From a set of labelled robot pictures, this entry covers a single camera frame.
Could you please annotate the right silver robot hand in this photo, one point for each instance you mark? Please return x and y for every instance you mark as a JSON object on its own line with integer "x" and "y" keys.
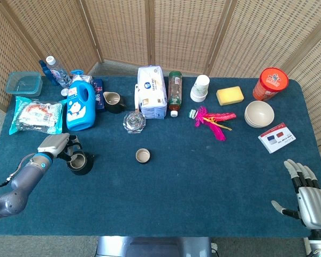
{"x": 309, "y": 202}

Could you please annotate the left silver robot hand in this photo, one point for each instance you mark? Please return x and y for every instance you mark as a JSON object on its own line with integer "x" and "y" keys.
{"x": 59, "y": 144}

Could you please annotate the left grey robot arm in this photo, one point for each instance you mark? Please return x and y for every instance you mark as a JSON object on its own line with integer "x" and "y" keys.
{"x": 18, "y": 184}

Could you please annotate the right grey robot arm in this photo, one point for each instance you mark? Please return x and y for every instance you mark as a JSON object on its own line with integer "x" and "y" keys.
{"x": 319, "y": 243}

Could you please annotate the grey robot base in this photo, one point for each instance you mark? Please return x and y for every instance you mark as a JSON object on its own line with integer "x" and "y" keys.
{"x": 153, "y": 246}

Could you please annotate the teal snack package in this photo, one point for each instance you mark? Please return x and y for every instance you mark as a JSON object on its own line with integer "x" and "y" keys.
{"x": 37, "y": 115}

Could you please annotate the blue detergent jug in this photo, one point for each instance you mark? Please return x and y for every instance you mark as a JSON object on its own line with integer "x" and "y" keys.
{"x": 80, "y": 107}

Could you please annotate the small white bottle cap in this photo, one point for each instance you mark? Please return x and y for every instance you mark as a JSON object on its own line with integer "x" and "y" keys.
{"x": 64, "y": 92}

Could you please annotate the dark blue patterned box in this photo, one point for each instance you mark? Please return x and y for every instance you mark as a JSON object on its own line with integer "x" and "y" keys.
{"x": 99, "y": 93}

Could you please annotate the black ceramic pitcher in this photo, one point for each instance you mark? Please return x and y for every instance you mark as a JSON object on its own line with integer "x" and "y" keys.
{"x": 113, "y": 103}

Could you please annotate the clear plastic food container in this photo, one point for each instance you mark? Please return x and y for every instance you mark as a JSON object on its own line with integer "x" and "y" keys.
{"x": 24, "y": 83}

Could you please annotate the white card box red stripe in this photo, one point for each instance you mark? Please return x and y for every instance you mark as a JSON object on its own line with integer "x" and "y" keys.
{"x": 277, "y": 137}

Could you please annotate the clear water bottle white cap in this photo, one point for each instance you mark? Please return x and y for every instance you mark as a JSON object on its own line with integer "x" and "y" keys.
{"x": 58, "y": 71}

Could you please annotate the dark blue plastic bottle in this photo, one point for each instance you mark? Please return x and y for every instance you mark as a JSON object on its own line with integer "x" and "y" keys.
{"x": 46, "y": 71}

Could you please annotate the clear glass ashtray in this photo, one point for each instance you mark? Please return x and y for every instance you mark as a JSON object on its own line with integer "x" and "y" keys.
{"x": 134, "y": 122}

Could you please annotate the beige bowl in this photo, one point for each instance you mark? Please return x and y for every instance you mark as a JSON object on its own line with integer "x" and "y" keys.
{"x": 259, "y": 113}

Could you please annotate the white tissue pack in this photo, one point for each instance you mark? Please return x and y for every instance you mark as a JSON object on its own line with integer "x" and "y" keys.
{"x": 152, "y": 92}

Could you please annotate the orange cylindrical canister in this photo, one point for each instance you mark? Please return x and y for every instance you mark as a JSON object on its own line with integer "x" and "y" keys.
{"x": 270, "y": 84}

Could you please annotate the blue table mat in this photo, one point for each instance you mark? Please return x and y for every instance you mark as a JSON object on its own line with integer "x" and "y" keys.
{"x": 176, "y": 187}

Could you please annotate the pink feather shuttlecock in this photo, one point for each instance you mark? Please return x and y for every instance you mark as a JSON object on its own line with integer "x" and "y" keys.
{"x": 212, "y": 119}

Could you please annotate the brown tea drink bottle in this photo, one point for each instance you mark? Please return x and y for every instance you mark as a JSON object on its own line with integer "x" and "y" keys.
{"x": 175, "y": 91}

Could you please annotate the yellow sponge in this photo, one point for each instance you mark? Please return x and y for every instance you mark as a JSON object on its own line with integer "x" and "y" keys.
{"x": 230, "y": 95}

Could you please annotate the woven bamboo folding screen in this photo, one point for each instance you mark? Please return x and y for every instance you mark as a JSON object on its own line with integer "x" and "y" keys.
{"x": 160, "y": 32}

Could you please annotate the white yogurt cup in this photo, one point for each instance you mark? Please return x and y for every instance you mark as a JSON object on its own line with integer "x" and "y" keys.
{"x": 200, "y": 89}

